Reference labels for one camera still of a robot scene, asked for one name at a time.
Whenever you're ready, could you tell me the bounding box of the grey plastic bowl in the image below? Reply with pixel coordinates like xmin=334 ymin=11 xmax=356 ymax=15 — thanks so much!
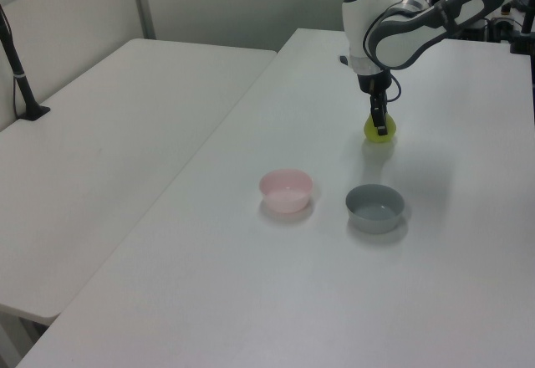
xmin=344 ymin=183 xmax=405 ymax=235

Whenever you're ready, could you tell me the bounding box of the black camera stand pole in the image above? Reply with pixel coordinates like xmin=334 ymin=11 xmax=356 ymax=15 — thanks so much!
xmin=0 ymin=3 xmax=52 ymax=122

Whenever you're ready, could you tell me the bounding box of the white side table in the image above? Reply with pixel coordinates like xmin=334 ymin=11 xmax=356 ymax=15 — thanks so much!
xmin=0 ymin=38 xmax=279 ymax=326

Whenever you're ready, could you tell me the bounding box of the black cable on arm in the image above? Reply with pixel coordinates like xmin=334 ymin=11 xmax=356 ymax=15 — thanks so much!
xmin=362 ymin=0 xmax=419 ymax=105

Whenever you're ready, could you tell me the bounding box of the green yellow pear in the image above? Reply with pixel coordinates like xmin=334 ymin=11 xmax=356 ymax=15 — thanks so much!
xmin=362 ymin=110 xmax=399 ymax=146

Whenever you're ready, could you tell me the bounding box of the black clamp stand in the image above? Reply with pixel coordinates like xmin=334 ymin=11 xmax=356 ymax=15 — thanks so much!
xmin=507 ymin=0 xmax=535 ymax=56

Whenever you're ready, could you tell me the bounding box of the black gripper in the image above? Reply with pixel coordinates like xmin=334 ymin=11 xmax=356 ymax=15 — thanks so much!
xmin=355 ymin=70 xmax=393 ymax=136

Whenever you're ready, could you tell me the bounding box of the grey partition frame post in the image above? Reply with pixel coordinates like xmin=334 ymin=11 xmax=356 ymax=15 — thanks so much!
xmin=127 ymin=0 xmax=157 ymax=41

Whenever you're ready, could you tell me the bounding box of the pink plastic bowl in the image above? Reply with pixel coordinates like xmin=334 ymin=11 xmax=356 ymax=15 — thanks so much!
xmin=258 ymin=168 xmax=314 ymax=214

